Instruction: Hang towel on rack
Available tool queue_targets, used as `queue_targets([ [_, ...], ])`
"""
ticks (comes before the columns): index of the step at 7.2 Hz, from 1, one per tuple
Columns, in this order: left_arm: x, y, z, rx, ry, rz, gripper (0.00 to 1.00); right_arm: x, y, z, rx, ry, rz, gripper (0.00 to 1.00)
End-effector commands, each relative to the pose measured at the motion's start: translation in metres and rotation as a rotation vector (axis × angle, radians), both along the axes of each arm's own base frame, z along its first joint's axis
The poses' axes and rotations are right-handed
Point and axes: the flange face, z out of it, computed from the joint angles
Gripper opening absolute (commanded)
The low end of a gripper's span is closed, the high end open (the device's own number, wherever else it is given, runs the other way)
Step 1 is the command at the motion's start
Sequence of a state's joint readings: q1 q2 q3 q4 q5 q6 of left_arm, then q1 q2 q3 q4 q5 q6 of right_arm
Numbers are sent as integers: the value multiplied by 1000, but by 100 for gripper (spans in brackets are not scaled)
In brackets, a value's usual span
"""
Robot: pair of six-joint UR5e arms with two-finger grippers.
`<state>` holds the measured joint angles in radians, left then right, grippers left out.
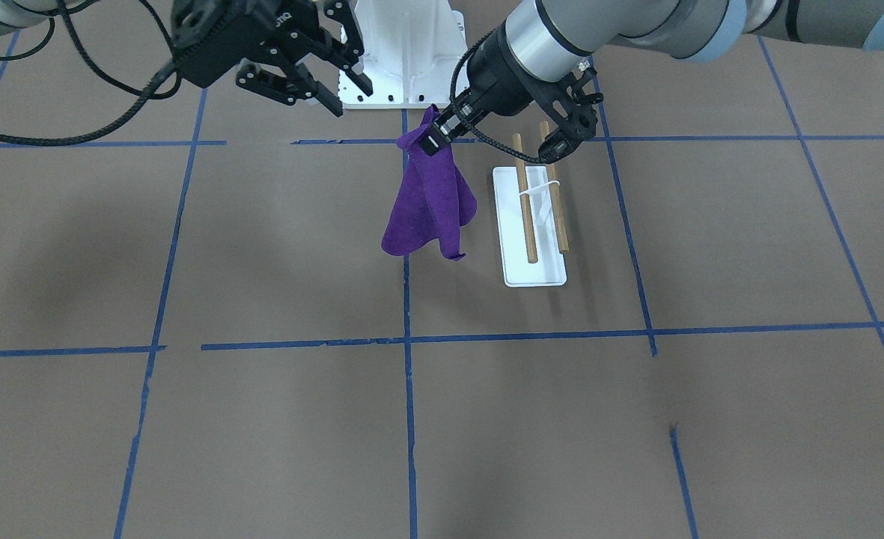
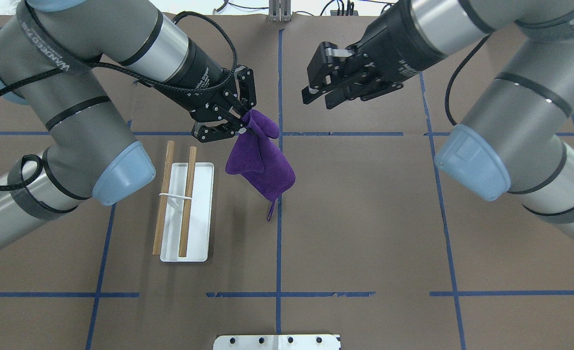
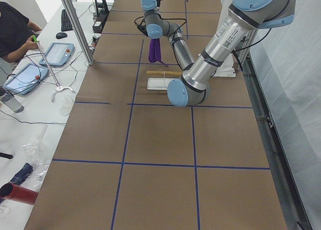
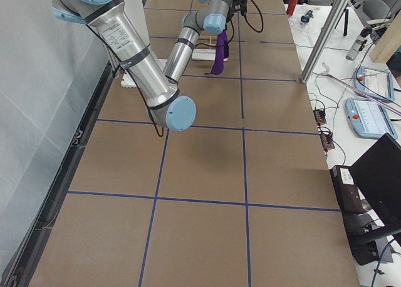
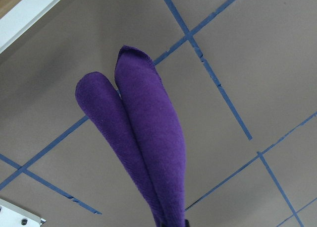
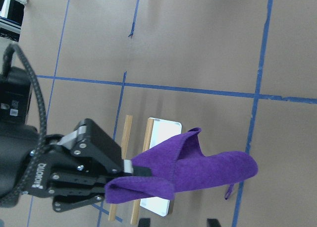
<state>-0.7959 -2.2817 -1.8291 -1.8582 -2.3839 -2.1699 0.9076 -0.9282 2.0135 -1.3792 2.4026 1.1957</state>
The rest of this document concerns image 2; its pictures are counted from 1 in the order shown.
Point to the white rack with wooden rods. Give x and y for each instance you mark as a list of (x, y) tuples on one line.
[(182, 231)]

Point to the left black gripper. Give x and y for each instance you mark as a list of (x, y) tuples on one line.
[(200, 73)]

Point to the aluminium frame post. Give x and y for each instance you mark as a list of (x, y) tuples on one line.
[(280, 11)]

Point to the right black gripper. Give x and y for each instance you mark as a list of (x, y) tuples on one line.
[(397, 40)]

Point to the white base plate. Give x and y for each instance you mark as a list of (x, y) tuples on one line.
[(278, 342)]

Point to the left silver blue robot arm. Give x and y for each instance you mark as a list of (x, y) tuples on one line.
[(48, 51)]

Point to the purple towel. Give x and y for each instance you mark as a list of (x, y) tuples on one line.
[(259, 160)]

